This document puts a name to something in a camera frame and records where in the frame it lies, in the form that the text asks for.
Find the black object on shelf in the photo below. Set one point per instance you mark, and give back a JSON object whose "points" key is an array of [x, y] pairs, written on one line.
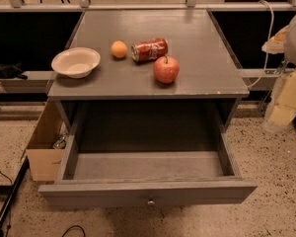
{"points": [[11, 71]]}

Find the open grey top drawer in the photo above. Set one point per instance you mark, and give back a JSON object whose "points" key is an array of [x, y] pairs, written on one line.
{"points": [[123, 153]]}

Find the red apple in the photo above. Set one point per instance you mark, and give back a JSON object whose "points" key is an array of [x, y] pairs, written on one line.
{"points": [[166, 69]]}

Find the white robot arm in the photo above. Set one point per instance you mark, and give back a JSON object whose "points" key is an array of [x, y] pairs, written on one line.
{"points": [[284, 42]]}

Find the red soda can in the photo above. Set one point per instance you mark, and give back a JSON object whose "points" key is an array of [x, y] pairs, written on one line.
{"points": [[149, 49]]}

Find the black floor rail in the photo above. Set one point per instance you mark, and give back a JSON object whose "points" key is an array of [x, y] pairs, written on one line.
{"points": [[9, 192]]}

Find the grey wooden cabinet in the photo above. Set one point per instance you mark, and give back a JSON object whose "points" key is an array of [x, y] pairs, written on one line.
{"points": [[207, 70]]}

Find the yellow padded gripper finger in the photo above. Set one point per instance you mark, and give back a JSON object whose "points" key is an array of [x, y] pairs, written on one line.
{"points": [[281, 110]]}

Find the metal drawer knob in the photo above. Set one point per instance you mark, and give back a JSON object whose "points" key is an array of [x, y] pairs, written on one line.
{"points": [[150, 202]]}

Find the white bowl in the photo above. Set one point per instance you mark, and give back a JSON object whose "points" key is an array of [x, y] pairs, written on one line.
{"points": [[77, 62]]}

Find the orange fruit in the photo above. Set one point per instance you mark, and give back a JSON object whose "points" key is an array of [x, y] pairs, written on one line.
{"points": [[119, 49]]}

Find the cardboard box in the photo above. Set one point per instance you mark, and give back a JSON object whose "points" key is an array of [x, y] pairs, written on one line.
{"points": [[43, 158]]}

